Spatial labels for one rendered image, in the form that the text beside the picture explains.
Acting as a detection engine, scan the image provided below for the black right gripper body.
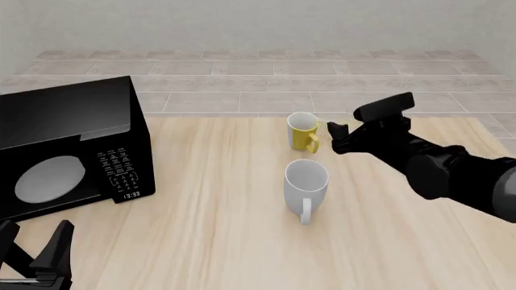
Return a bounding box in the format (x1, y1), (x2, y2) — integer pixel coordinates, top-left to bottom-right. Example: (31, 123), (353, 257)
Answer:
(378, 116), (413, 152)

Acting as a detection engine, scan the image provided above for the round grey turntable plate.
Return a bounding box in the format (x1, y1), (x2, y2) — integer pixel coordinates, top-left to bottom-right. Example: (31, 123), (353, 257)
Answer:
(14, 155), (87, 205)

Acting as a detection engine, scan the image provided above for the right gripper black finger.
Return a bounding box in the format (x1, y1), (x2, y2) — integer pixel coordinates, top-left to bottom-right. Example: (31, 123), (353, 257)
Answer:
(331, 124), (387, 155)
(327, 121), (351, 143)

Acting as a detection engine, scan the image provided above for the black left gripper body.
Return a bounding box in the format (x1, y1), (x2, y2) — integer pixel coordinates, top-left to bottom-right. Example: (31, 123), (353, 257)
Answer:
(0, 269), (74, 290)

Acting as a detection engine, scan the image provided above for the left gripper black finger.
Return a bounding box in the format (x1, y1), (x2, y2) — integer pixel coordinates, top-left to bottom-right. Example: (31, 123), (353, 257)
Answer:
(29, 219), (76, 273)
(0, 219), (21, 259)

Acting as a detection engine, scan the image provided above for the black microwave oven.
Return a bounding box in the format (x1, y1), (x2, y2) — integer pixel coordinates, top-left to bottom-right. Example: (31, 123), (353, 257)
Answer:
(0, 75), (157, 223)

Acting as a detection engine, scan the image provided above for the yellow and white mug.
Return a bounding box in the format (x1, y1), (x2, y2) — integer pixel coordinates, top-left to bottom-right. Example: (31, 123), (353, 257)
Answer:
(286, 111), (321, 155)

